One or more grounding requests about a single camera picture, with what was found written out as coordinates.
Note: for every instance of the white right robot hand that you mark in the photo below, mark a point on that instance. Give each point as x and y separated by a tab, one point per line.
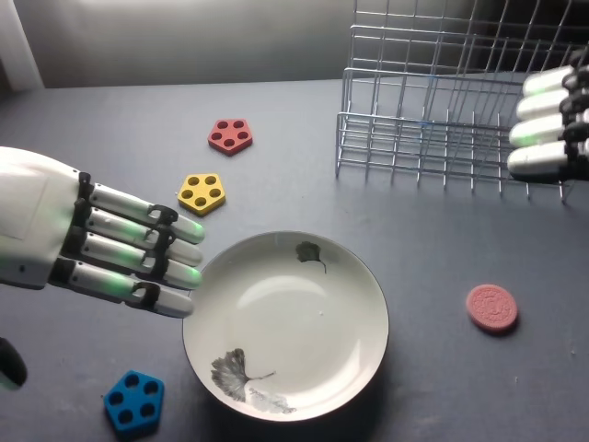
538	159

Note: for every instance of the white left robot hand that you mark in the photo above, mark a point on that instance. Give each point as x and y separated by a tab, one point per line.
37	216

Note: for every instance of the white plate two leaf prints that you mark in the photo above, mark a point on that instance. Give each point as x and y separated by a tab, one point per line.
285	322

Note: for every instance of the pink toy sandwich cookie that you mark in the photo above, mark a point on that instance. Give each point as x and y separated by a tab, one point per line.
492	306

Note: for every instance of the yellow pentagon block with holes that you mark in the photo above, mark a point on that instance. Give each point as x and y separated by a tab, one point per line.
202	189

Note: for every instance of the blue pentagon block with holes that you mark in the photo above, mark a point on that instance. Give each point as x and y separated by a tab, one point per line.
133	398

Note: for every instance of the red pentagon block with holes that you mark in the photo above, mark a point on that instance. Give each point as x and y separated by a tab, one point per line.
230	133

